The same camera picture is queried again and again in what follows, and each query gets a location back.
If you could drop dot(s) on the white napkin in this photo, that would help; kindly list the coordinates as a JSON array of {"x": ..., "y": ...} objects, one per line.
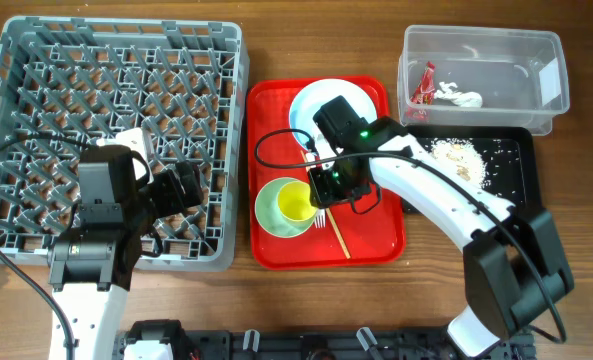
[{"x": 449, "y": 92}]

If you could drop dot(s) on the large light blue plate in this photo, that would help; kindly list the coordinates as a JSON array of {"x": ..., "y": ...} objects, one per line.
[{"x": 310, "y": 99}]

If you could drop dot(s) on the red plastic tray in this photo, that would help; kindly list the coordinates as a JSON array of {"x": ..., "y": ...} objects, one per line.
[{"x": 373, "y": 238}]

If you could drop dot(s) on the black rectangular tray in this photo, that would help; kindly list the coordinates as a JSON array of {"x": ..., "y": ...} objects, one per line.
[{"x": 508, "y": 152}]

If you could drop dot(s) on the grey plastic dishwasher rack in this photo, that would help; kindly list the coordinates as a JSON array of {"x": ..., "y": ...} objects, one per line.
[{"x": 64, "y": 81}]

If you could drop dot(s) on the pile of rice scraps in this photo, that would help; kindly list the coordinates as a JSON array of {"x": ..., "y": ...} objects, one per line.
[{"x": 461, "y": 157}]

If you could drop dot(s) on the red snack wrapper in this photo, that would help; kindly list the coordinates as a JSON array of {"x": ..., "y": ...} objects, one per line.
[{"x": 424, "y": 92}]

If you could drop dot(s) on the yellow plastic cup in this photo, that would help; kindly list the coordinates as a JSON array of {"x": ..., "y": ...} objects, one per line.
[{"x": 294, "y": 204}]

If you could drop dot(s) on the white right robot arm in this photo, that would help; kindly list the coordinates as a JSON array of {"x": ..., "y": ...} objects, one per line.
[{"x": 515, "y": 266}]

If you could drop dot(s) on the wooden chopstick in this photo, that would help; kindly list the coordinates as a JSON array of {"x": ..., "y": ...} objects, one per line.
[{"x": 330, "y": 219}]

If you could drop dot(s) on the white plastic fork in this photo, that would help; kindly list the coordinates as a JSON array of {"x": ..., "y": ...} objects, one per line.
[{"x": 320, "y": 217}]

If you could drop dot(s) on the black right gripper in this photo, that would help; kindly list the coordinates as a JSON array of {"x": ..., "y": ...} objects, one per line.
[{"x": 324, "y": 195}]

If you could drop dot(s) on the clear plastic bin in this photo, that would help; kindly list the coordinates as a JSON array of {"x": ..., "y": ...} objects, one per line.
[{"x": 521, "y": 76}]

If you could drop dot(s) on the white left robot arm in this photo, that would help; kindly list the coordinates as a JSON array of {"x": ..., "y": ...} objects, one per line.
[{"x": 91, "y": 265}]

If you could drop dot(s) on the light green bowl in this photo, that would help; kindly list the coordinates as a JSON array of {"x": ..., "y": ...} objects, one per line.
[{"x": 268, "y": 215}]

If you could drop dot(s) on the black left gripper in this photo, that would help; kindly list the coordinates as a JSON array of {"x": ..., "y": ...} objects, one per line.
[{"x": 175, "y": 201}]

